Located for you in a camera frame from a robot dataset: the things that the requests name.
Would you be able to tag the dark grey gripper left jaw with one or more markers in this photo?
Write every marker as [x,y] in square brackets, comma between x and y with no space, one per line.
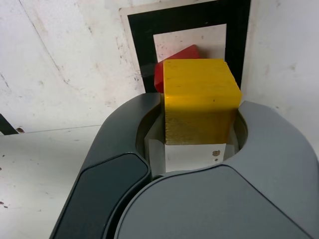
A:
[112,174]

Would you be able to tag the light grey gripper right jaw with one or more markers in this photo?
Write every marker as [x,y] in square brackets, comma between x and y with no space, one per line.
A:
[224,204]

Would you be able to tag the red cube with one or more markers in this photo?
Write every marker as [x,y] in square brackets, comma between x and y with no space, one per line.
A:
[184,53]

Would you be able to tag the black tape strip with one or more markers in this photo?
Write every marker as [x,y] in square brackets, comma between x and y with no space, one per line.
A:
[5,125]

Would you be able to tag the yellow cube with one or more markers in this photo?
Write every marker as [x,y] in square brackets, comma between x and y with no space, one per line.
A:
[199,99]

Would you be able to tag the black tape square outline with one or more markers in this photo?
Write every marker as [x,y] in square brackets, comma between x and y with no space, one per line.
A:
[139,44]

